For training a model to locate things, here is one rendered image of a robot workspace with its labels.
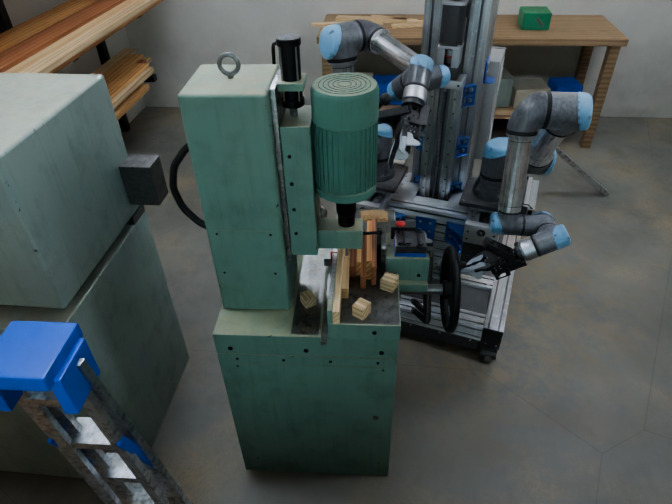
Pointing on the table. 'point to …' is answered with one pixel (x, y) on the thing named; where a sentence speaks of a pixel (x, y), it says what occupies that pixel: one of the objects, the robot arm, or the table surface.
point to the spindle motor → (345, 136)
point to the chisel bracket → (348, 237)
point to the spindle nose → (346, 214)
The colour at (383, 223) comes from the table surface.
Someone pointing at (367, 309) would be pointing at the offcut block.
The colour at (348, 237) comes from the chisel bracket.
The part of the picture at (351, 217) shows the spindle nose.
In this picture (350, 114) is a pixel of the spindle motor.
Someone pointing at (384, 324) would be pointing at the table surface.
